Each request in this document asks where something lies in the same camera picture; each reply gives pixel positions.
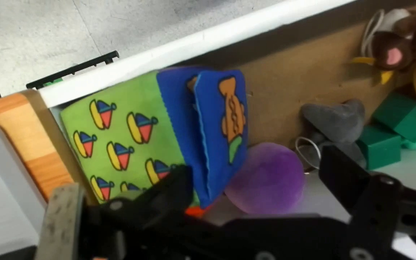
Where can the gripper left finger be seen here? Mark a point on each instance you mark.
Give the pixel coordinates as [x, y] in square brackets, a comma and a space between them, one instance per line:
[63, 225]

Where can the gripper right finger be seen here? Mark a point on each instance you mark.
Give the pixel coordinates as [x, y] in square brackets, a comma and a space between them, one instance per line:
[361, 197]

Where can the purple ball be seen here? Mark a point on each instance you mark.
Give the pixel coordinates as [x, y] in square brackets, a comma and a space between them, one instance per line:
[265, 178]

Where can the white toy sink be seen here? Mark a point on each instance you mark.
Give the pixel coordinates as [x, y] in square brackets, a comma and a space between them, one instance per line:
[193, 45]

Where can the grey plush toy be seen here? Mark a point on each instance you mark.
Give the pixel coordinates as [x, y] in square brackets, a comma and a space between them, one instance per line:
[335, 120]

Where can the green toy blocks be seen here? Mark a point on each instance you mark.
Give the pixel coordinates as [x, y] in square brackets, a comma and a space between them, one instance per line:
[400, 120]

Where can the green cloth cube with boats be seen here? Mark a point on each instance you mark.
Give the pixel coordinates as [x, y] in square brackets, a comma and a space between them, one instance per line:
[121, 120]

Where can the wooden counter with stove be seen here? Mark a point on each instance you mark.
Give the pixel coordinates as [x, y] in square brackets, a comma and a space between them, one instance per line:
[5, 108]

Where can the brown plush toy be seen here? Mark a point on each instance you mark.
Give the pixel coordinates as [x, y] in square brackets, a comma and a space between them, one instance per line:
[400, 43]

